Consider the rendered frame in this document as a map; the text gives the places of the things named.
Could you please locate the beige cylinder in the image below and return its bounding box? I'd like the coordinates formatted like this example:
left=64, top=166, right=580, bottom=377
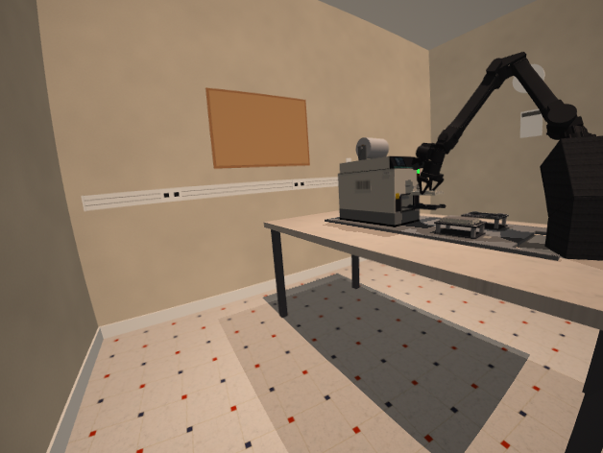
left=356, top=137, right=389, bottom=159

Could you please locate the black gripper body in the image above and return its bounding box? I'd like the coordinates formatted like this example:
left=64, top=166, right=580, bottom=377
left=418, top=160, right=444, bottom=180

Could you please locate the white multiwell plate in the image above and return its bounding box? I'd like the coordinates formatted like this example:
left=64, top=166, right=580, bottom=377
left=440, top=218, right=480, bottom=225
left=410, top=190, right=444, bottom=196

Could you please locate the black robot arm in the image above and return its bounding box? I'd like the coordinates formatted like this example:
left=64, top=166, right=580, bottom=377
left=412, top=52, right=596, bottom=174

